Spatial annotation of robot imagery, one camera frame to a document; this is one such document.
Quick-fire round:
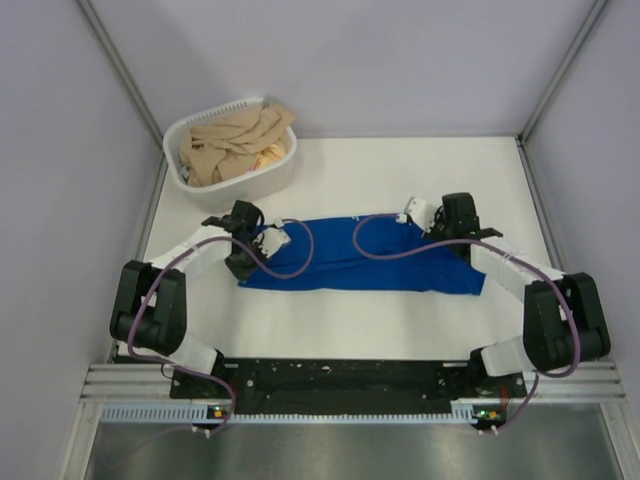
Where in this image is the white plastic laundry basket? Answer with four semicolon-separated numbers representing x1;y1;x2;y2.
163;97;297;211

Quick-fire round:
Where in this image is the blue printed t-shirt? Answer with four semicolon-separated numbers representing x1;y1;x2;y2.
238;217;485;296

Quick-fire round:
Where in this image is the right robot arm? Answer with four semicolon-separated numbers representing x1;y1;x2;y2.
419;193;611;396

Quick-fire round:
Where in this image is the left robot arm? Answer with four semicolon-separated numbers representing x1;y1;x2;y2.
109;200;268;397

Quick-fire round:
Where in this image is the beige t-shirt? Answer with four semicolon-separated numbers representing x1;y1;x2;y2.
179;103;296;188

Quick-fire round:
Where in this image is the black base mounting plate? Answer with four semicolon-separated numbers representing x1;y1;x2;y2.
169;356;529;415

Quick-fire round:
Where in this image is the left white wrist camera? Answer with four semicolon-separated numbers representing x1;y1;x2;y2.
257;227;291;259

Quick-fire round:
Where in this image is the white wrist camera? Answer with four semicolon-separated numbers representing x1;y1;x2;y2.
257;227;291;259
395;197;439;234

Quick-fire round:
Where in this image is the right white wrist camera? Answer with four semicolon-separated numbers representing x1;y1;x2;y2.
395;197;439;234

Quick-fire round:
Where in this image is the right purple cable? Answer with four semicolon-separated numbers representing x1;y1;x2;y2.
353;212;584;434

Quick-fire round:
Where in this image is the purple cable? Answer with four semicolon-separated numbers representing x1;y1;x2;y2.
353;212;584;434
127;217;315;437

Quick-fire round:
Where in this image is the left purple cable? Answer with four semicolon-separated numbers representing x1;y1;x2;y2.
127;217;315;437

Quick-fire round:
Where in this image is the slotted cable duct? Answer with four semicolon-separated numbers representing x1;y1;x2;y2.
100;403;502;425

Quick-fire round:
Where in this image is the aluminium frame rail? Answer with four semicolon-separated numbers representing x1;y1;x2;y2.
80;364;172;403

